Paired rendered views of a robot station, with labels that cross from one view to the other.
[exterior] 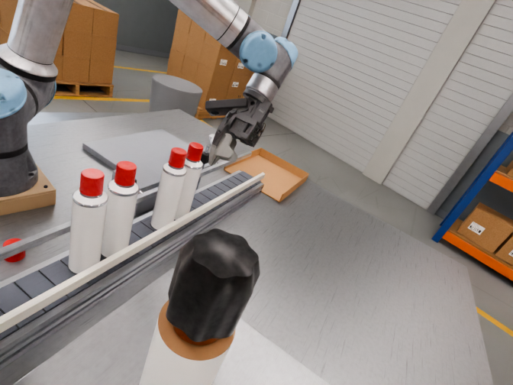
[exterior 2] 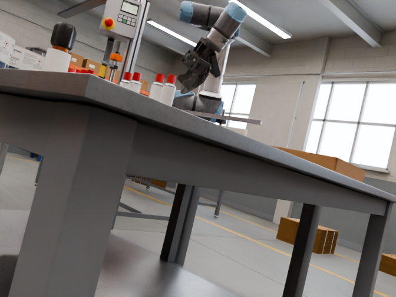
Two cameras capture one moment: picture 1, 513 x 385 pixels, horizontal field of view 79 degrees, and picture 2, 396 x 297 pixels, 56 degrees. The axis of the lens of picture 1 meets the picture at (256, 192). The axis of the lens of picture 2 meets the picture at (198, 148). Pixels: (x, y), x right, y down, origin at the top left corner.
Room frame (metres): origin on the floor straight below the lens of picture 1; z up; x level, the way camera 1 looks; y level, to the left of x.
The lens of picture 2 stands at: (1.30, -1.13, 0.78)
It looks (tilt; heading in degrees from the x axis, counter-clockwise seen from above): 2 degrees up; 110
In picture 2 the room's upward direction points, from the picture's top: 14 degrees clockwise
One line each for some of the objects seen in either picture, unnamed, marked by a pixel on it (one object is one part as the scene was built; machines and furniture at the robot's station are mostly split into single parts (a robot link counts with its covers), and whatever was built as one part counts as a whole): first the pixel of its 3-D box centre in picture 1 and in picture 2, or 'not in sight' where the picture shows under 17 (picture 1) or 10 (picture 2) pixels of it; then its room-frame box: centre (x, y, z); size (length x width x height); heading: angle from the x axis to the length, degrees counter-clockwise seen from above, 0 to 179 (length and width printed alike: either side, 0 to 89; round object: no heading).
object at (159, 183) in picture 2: not in sight; (149, 177); (-2.65, 6.87, 0.18); 0.64 x 0.52 x 0.37; 64
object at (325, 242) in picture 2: not in sight; (307, 234); (1.13, 4.43, 0.16); 0.64 x 0.53 x 0.31; 155
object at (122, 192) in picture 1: (120, 211); (132, 96); (0.46, 0.23, 0.98); 0.05 x 0.05 x 0.20
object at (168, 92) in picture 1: (171, 114); not in sight; (2.83, 1.04, 0.31); 0.46 x 0.46 x 0.62
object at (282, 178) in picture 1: (269, 171); (298, 161); (1.19, -0.02, 0.85); 0.30 x 0.26 x 0.04; 162
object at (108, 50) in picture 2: not in sight; (106, 59); (0.13, 0.44, 1.18); 0.04 x 0.04 x 0.21
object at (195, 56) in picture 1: (218, 68); not in sight; (4.56, 1.15, 0.57); 1.20 x 0.83 x 1.14; 153
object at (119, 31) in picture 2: not in sight; (121, 19); (0.17, 0.41, 1.38); 0.17 x 0.10 x 0.19; 37
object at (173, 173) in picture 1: (169, 190); (154, 99); (0.59, 0.18, 0.98); 0.05 x 0.05 x 0.20
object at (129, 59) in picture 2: not in sight; (128, 65); (0.25, 0.45, 1.17); 0.04 x 0.04 x 0.67; 72
